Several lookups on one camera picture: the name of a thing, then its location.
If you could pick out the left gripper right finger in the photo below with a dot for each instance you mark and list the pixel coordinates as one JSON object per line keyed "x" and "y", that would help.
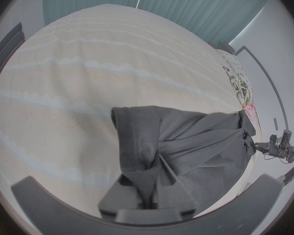
{"x": 174, "y": 194}

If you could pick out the bed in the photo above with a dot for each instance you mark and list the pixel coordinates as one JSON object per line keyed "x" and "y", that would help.
{"x": 76, "y": 82}

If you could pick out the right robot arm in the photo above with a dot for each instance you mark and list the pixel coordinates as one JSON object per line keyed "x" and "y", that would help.
{"x": 286, "y": 137}

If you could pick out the white printed garment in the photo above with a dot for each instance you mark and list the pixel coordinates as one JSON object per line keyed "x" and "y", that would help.
{"x": 241, "y": 89}

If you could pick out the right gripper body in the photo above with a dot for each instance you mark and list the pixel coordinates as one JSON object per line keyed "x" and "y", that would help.
{"x": 270, "y": 148}

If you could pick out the pink garment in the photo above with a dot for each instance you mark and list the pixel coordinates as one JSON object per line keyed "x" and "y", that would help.
{"x": 250, "y": 111}

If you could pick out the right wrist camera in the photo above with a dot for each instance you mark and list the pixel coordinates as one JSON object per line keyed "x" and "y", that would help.
{"x": 273, "y": 139}

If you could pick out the black trousers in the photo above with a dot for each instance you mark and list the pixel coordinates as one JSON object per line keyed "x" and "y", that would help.
{"x": 186, "y": 143}

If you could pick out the grey white bedside table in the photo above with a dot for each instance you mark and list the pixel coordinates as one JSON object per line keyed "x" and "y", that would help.
{"x": 220, "y": 46}

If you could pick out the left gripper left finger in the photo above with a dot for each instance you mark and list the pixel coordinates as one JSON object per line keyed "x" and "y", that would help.
{"x": 117, "y": 197}

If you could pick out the blue-green curtain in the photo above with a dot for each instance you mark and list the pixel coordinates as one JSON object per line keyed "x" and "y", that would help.
{"x": 198, "y": 8}
{"x": 88, "y": 1}

